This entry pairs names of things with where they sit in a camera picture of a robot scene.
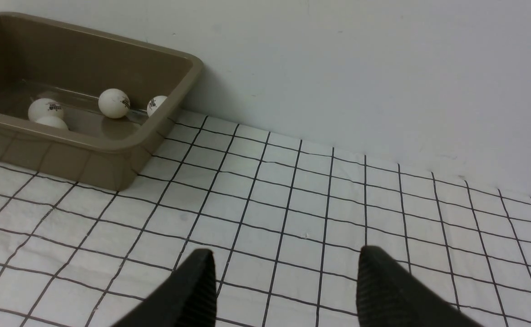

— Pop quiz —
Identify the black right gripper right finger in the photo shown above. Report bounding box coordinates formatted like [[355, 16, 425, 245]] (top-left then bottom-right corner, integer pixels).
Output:
[[355, 246, 480, 327]]

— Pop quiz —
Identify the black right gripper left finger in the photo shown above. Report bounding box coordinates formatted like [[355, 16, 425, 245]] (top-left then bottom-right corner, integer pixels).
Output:
[[114, 248, 217, 327]]

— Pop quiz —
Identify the white ping-pong ball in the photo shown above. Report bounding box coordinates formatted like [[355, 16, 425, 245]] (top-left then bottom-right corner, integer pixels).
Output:
[[147, 95, 167, 117], [98, 89, 131, 119], [28, 99, 64, 122]]

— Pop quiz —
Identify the white ping-pong ball plain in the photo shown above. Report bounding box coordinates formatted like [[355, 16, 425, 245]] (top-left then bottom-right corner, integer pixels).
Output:
[[35, 116, 69, 130]]

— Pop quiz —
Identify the white black-grid tablecloth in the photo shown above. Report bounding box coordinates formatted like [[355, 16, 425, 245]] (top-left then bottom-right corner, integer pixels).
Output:
[[0, 112, 531, 327]]

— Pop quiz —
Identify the olive green plastic bin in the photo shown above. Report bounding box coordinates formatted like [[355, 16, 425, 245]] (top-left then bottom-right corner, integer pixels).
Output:
[[0, 12, 204, 191]]

